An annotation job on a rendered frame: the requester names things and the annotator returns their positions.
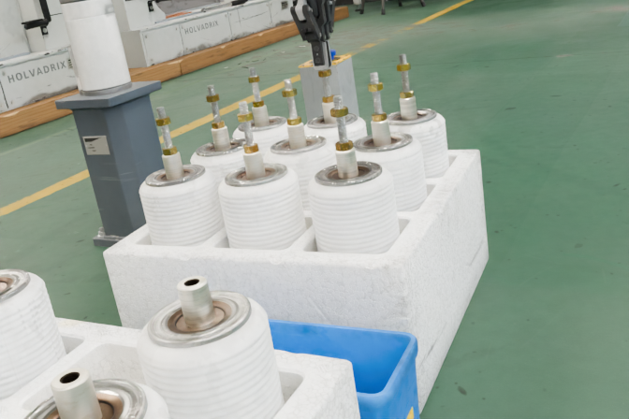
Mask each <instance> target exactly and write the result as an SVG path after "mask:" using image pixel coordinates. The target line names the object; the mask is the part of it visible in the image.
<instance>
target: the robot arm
mask: <svg viewBox="0 0 629 419"><path fill-rule="evenodd" d="M295 1H296V5H295V6H293V7H291V8H290V13H291V15H292V17H293V20H294V22H295V24H296V25H297V27H298V30H299V32H300V35H301V37H302V39H303V41H306V40H307V41H308V43H311V44H310V45H311V52H312V58H313V65H314V69H315V70H323V69H327V68H329V67H330V66H331V65H332V61H331V54H330V48H329V41H328V39H330V33H333V24H334V11H335V0H295ZM59 2H60V4H61V5H60V6H61V9H62V12H63V16H64V20H65V23H66V30H67V33H68V37H69V41H70V45H69V46H68V52H69V55H70V59H71V63H72V66H73V70H74V74H75V77H76V81H77V84H78V88H79V92H80V95H84V96H97V95H103V94H112V93H117V92H120V91H123V90H126V89H129V88H131V87H132V82H131V79H130V75H129V71H128V66H127V62H126V59H125V55H124V47H123V43H122V40H121V36H120V31H119V27H118V23H117V20H116V16H115V12H114V7H113V4H112V0H59Z"/></svg>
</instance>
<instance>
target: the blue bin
mask: <svg viewBox="0 0 629 419"><path fill-rule="evenodd" d="M268 321H269V325H270V330H271V340H272V343H273V349H274V350H280V351H286V352H289V353H293V354H312V355H318V356H325V357H331V358H338V359H344V360H347V361H349V362H351V364H352V370H353V375H354V381H355V386H356V393H357V399H358V410H359V416H360V419H419V407H418V394H417V370H416V358H417V353H418V344H417V338H416V337H415V336H414V335H412V334H411V333H407V332H401V331H390V330H381V329H370V328H361V327H351V326H341V325H322V324H313V323H303V322H293V321H283V320H273V319H268Z"/></svg>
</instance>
